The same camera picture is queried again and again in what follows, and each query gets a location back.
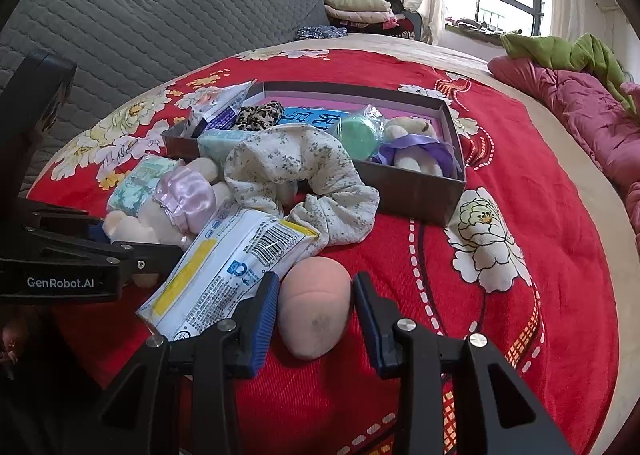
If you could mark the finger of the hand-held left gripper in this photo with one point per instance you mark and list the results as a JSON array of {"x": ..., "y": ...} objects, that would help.
[
  {"x": 55, "y": 225},
  {"x": 155, "y": 257}
]

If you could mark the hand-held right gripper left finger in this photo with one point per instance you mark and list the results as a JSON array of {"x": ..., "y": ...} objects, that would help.
[{"x": 262, "y": 325}]

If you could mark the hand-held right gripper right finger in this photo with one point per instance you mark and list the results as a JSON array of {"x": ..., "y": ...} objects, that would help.
[{"x": 370, "y": 325}]

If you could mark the peach makeup sponge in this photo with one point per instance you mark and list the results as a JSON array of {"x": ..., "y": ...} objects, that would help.
[{"x": 312, "y": 305}]

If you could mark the yellow and white wipes packet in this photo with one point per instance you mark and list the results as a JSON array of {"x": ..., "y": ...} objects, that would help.
[{"x": 220, "y": 255}]

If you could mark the teddy bear with pink dress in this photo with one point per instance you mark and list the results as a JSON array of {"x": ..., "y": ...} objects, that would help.
[{"x": 182, "y": 197}]

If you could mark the green floral tissue pack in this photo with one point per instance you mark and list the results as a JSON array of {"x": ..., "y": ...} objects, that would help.
[{"x": 137, "y": 182}]

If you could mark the brown cardboard box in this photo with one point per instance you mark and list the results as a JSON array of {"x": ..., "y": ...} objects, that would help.
[{"x": 415, "y": 195}]

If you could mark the floral fabric scrunchie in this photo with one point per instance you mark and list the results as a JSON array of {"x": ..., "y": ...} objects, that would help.
[{"x": 280, "y": 155}]

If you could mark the blue and white packet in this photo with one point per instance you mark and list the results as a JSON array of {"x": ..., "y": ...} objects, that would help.
[{"x": 220, "y": 107}]

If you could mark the leopard print scrunchie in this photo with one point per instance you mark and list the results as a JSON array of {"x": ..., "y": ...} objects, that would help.
[{"x": 257, "y": 116}]

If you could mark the green puff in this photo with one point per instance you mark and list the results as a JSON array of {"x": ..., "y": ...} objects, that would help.
[{"x": 356, "y": 135}]

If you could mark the teddy bear with purple dress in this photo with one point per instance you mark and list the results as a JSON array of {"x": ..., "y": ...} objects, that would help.
[{"x": 410, "y": 127}]

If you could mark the person's left hand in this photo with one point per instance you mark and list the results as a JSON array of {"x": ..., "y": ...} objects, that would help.
[{"x": 9, "y": 345}]

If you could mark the pink and blue book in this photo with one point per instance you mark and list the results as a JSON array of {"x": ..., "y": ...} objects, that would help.
[{"x": 310, "y": 116}]

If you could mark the red floral blanket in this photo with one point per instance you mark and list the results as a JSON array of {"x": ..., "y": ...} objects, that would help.
[{"x": 500, "y": 135}]

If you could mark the grey quilted headboard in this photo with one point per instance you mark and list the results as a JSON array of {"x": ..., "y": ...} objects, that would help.
[{"x": 175, "y": 10}]

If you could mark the dark blue patterned cloth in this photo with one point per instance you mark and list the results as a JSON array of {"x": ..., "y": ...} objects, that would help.
[{"x": 320, "y": 31}]

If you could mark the dark red clothes pile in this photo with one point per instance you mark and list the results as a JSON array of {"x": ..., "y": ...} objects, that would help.
[{"x": 400, "y": 26}]

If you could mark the pink quilt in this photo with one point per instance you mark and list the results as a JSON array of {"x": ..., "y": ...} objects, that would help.
[{"x": 575, "y": 100}]

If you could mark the pink folded blanket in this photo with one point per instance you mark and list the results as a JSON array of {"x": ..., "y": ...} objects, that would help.
[{"x": 360, "y": 16}]

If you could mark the window sill cushions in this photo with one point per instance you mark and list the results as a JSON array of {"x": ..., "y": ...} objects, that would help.
[{"x": 480, "y": 26}]

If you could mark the cream folded blanket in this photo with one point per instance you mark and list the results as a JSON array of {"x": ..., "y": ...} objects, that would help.
[{"x": 355, "y": 1}]

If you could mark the green blanket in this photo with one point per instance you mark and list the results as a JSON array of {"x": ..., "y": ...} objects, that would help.
[{"x": 550, "y": 52}]

